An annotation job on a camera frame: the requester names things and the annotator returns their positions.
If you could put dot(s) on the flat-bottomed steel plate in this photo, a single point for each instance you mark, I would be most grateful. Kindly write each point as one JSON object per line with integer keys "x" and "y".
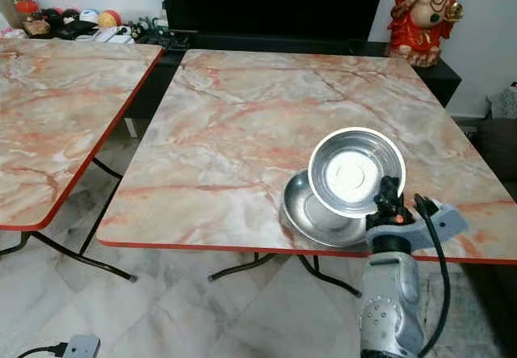
{"x": 351, "y": 172}

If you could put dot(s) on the deep steel plate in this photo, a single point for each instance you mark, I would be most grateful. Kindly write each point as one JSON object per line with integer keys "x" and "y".
{"x": 311, "y": 216}

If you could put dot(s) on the white bag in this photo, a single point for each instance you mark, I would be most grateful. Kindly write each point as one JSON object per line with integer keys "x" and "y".
{"x": 506, "y": 99}

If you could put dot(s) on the large marble-pattern folding table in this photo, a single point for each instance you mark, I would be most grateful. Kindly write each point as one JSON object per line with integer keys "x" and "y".
{"x": 234, "y": 140}

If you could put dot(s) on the marble-pattern table with red edge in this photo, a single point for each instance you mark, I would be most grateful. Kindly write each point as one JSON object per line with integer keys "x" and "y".
{"x": 60, "y": 124}

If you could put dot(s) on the red laughing Buddha statue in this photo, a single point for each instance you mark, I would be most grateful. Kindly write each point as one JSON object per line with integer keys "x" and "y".
{"x": 424, "y": 20}

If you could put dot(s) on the small woven basket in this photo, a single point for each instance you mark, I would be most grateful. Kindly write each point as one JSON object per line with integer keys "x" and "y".
{"x": 36, "y": 27}

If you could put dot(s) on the black television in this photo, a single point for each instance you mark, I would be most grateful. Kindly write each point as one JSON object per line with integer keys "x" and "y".
{"x": 275, "y": 1}

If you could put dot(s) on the white and blue ball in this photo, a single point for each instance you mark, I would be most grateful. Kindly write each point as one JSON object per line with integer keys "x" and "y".
{"x": 89, "y": 15}

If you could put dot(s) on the white power strip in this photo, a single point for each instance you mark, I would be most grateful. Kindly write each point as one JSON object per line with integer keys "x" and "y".
{"x": 113, "y": 36}

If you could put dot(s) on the orange ball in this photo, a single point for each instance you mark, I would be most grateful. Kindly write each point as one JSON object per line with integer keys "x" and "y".
{"x": 108, "y": 18}

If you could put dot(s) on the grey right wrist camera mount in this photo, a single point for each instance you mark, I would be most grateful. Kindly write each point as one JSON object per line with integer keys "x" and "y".
{"x": 424, "y": 225}

